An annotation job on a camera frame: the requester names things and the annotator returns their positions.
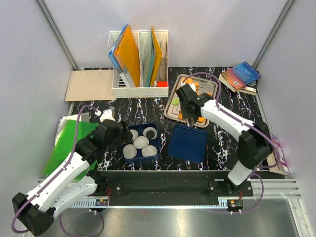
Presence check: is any black round cookie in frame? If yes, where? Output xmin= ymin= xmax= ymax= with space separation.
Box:
xmin=146 ymin=130 xmax=155 ymax=138

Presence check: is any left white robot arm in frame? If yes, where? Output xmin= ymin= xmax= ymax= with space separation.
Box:
xmin=11 ymin=114 xmax=133 ymax=237

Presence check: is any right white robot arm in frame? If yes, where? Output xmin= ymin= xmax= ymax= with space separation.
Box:
xmin=176 ymin=84 xmax=273 ymax=196

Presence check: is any white paper cup top-left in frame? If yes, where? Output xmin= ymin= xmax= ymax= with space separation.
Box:
xmin=130 ymin=129 xmax=139 ymax=141

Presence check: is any white paper cup bottom-left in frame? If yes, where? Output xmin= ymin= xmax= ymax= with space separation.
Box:
xmin=123 ymin=144 xmax=137 ymax=159

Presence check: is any white paper cup centre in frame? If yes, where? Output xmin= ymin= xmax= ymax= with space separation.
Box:
xmin=133 ymin=136 xmax=149 ymax=149

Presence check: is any green round cookie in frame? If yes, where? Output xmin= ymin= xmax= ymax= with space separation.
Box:
xmin=171 ymin=98 xmax=180 ymax=106

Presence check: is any metal baking tray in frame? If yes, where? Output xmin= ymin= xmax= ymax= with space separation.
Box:
xmin=164 ymin=74 xmax=218 ymax=125

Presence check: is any blue cookie tin box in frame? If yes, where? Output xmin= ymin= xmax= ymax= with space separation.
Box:
xmin=122 ymin=123 xmax=160 ymax=163

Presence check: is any black marble mat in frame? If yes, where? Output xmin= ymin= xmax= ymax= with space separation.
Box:
xmin=67 ymin=67 xmax=264 ymax=171

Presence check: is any white paper cup top-right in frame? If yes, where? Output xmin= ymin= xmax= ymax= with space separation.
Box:
xmin=143 ymin=127 xmax=158 ymax=140

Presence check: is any blue tin lid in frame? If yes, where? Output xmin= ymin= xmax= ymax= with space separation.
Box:
xmin=167 ymin=125 xmax=208 ymax=163

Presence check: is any white paper cup bottom-right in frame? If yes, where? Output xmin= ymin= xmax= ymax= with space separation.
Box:
xmin=141 ymin=145 xmax=158 ymax=157

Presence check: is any red small box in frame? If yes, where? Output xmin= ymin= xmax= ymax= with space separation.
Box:
xmin=157 ymin=81 xmax=168 ymax=87

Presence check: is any white file organizer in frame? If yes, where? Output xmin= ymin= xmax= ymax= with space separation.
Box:
xmin=108 ymin=30 xmax=169 ymax=98

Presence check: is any green folder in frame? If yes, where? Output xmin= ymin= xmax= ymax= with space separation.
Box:
xmin=42 ymin=120 xmax=98 ymax=175

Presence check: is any blue cover book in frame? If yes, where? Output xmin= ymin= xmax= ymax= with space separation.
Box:
xmin=221 ymin=62 xmax=261 ymax=90

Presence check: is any beige clipboard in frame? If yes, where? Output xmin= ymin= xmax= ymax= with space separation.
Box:
xmin=65 ymin=70 xmax=115 ymax=102

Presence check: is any orange folder right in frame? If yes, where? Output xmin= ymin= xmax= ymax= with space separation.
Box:
xmin=150 ymin=26 xmax=162 ymax=86

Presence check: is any orange folder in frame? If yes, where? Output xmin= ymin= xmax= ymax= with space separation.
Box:
xmin=114 ymin=25 xmax=140 ymax=87
xmin=150 ymin=26 xmax=162 ymax=86

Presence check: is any lower paperback book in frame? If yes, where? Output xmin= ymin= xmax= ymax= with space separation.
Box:
xmin=218 ymin=74 xmax=258 ymax=95

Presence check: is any orange folder left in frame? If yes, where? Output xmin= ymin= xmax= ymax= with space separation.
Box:
xmin=114 ymin=25 xmax=140 ymax=87

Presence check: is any purple book at right edge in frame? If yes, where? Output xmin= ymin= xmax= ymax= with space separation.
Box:
xmin=267 ymin=134 xmax=290 ymax=176

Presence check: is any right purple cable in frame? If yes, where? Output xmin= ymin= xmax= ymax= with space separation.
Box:
xmin=184 ymin=72 xmax=281 ymax=171

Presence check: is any purple cable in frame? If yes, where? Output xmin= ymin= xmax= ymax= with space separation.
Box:
xmin=11 ymin=105 xmax=102 ymax=234
xmin=184 ymin=72 xmax=281 ymax=171

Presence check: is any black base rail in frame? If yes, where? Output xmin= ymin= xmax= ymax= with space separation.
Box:
xmin=101 ymin=171 xmax=253 ymax=208

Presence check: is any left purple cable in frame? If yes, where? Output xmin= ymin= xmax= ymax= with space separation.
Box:
xmin=11 ymin=105 xmax=102 ymax=234

